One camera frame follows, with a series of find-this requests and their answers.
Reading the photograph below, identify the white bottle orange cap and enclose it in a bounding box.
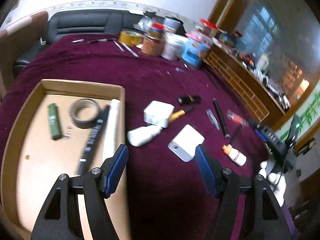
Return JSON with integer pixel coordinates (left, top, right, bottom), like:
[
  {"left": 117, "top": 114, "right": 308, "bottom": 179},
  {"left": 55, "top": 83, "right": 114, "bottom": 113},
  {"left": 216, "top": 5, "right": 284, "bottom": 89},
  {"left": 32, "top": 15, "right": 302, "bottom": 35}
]
[{"left": 222, "top": 145, "right": 247, "bottom": 166}]

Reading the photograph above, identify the long black pen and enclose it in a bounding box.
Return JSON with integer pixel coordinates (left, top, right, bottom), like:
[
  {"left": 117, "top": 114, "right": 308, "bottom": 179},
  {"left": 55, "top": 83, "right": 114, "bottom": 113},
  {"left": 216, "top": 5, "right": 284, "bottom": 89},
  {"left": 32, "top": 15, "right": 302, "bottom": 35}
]
[{"left": 213, "top": 98, "right": 230, "bottom": 139}]

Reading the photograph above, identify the black marker red cap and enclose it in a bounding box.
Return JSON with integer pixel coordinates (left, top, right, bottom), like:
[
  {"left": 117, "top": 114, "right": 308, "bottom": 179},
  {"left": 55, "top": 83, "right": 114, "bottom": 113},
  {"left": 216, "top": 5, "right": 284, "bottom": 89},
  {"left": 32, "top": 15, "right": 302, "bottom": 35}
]
[{"left": 76, "top": 105, "right": 110, "bottom": 176}]

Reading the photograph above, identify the white paint marker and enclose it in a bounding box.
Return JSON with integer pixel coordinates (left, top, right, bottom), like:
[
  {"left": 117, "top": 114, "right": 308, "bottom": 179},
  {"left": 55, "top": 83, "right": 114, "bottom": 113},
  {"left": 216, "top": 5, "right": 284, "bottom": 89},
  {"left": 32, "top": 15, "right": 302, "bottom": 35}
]
[{"left": 103, "top": 99, "right": 121, "bottom": 161}]

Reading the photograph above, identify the white power bank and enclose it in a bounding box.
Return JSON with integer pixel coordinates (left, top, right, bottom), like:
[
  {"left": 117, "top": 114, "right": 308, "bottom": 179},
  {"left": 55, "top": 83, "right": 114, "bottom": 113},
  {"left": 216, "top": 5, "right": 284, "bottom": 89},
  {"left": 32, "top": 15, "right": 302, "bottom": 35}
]
[{"left": 168, "top": 124, "right": 204, "bottom": 162}]

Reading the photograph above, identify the grey tape roll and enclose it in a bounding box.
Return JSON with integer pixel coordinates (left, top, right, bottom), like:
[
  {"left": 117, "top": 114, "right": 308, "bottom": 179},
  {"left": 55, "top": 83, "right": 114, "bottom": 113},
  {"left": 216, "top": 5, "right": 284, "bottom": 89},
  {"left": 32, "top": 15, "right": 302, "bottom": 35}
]
[{"left": 69, "top": 99, "right": 100, "bottom": 129}]

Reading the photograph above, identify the green lighter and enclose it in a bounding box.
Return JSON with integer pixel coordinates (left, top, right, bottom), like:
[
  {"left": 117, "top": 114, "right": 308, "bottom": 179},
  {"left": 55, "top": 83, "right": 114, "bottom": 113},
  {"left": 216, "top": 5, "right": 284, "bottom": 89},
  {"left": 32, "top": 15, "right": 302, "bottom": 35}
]
[{"left": 48, "top": 103, "right": 62, "bottom": 140}]

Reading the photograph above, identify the black gold lipstick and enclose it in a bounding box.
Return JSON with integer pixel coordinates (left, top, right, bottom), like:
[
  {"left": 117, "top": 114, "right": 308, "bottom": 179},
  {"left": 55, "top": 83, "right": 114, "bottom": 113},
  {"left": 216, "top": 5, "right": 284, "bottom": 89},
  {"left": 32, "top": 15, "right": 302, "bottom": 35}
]
[{"left": 177, "top": 95, "right": 201, "bottom": 105}]

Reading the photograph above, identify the white squeeze bottle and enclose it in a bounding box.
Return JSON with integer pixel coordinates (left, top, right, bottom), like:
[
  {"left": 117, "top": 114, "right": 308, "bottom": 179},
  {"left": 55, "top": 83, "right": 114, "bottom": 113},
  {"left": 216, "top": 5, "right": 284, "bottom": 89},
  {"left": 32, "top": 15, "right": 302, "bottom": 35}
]
[{"left": 127, "top": 125, "right": 163, "bottom": 147}]

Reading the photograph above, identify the yellow black pen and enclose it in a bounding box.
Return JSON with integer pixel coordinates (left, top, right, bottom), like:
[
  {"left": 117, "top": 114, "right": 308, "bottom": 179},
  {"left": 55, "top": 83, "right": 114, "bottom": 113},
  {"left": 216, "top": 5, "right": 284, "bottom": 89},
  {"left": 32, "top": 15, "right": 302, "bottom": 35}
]
[{"left": 169, "top": 106, "right": 195, "bottom": 123}]

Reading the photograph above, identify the white plug charger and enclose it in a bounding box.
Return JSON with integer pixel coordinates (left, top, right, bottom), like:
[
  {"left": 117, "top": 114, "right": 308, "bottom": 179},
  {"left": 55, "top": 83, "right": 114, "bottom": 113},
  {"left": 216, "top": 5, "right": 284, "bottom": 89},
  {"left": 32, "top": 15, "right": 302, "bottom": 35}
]
[{"left": 143, "top": 100, "right": 175, "bottom": 128}]

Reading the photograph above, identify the purple sleeve forearm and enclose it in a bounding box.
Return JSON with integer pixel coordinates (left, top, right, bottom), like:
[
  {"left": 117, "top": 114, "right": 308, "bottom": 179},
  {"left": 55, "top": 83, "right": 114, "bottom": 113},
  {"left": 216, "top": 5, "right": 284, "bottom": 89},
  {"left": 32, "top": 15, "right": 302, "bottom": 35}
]
[{"left": 281, "top": 202, "right": 300, "bottom": 239}]

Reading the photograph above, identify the white gloved right hand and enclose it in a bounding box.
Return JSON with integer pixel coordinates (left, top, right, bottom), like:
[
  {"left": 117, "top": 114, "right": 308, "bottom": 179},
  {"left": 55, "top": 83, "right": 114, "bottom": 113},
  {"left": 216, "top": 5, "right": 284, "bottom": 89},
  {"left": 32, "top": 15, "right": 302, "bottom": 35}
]
[{"left": 258, "top": 161, "right": 286, "bottom": 207}]

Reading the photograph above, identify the cardboard tray box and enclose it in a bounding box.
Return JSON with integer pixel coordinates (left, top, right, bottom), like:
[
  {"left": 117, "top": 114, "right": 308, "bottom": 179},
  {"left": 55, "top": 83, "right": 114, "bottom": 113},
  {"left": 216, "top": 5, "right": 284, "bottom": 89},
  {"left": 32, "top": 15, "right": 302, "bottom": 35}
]
[{"left": 1, "top": 79, "right": 125, "bottom": 239}]

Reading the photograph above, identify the maroon tablecloth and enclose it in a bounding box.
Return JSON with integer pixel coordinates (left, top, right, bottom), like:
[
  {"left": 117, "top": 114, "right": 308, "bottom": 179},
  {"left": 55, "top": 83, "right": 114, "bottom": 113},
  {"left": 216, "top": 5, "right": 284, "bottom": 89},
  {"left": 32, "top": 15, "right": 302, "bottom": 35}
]
[{"left": 1, "top": 35, "right": 267, "bottom": 239}]

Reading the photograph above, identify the wooden glass cabinet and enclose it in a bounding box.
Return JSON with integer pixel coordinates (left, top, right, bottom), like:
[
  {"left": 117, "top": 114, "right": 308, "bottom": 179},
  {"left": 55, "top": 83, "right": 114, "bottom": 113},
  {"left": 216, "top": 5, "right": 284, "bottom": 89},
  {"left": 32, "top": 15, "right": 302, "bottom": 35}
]
[{"left": 206, "top": 0, "right": 319, "bottom": 145}]

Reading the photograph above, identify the small blue clear tube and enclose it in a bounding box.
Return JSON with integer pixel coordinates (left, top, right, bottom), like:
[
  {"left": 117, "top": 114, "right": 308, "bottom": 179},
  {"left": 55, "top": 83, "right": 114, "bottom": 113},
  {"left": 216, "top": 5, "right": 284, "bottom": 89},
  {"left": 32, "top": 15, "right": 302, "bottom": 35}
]
[{"left": 175, "top": 67, "right": 185, "bottom": 73}]

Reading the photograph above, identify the blue label clear jar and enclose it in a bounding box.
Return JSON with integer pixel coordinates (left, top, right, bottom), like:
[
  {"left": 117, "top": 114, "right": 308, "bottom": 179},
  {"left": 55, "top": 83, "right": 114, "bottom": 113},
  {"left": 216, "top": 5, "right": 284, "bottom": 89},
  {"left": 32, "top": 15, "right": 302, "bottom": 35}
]
[{"left": 181, "top": 36, "right": 210, "bottom": 67}]

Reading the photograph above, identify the red lid clear jar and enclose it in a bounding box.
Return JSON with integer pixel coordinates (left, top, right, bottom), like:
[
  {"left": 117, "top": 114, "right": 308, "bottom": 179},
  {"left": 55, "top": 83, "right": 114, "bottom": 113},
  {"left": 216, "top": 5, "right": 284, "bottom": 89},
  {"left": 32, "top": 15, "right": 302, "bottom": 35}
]
[{"left": 198, "top": 18, "right": 218, "bottom": 37}]

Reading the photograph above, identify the white plastic jar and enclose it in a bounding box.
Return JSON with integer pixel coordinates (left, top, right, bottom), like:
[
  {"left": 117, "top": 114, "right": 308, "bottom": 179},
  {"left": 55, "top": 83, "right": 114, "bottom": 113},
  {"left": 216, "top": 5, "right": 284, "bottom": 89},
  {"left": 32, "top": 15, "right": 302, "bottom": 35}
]
[{"left": 161, "top": 33, "right": 188, "bottom": 61}]

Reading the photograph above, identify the brown label jar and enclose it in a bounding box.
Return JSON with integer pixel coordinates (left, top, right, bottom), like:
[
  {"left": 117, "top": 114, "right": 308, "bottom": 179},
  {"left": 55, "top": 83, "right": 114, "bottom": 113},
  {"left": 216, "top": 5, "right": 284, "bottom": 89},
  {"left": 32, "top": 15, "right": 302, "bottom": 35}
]
[{"left": 142, "top": 22, "right": 164, "bottom": 56}]

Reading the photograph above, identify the brown pink armchair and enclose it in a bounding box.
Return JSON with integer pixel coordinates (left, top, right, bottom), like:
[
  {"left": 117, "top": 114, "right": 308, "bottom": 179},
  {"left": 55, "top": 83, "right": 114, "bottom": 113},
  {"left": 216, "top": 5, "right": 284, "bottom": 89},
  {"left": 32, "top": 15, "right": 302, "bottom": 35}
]
[{"left": 1, "top": 11, "right": 48, "bottom": 96}]

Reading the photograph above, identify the black pen far table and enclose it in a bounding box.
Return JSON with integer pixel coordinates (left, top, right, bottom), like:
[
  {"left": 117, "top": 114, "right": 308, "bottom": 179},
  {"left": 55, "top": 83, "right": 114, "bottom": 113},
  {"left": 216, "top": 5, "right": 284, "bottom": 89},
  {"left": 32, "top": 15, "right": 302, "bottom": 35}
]
[{"left": 87, "top": 38, "right": 116, "bottom": 44}]

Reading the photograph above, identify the silver pen on table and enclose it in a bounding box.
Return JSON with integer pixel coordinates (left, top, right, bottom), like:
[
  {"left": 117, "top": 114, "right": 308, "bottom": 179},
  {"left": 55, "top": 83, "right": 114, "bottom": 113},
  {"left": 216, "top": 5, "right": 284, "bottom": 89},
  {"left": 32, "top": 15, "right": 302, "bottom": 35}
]
[{"left": 114, "top": 40, "right": 139, "bottom": 57}]

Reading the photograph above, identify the yellow tape roll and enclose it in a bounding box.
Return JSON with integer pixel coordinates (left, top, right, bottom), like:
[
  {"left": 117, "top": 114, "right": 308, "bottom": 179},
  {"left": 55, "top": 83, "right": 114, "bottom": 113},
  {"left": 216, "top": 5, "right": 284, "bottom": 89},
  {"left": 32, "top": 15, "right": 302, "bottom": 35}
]
[{"left": 119, "top": 31, "right": 143, "bottom": 46}]

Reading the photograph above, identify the black leather sofa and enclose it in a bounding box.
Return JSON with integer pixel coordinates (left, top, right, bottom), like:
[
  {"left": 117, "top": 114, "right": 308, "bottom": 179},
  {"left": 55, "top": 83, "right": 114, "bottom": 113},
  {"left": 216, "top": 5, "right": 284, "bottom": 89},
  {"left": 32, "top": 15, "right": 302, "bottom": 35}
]
[{"left": 12, "top": 9, "right": 142, "bottom": 77}]

